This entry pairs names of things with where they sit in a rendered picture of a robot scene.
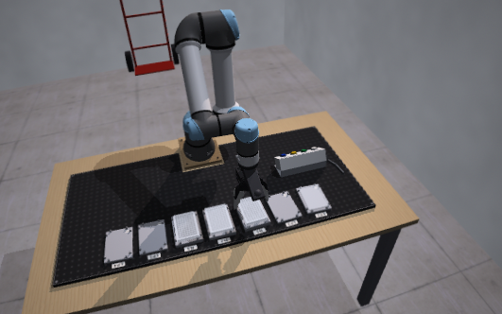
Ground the white control panel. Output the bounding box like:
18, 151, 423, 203
274, 148, 344, 178

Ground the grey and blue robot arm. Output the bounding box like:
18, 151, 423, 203
174, 9, 266, 201

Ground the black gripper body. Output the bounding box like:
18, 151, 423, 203
235, 163, 261, 191

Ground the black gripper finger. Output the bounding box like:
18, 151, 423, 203
260, 178, 268, 201
234, 183, 245, 210

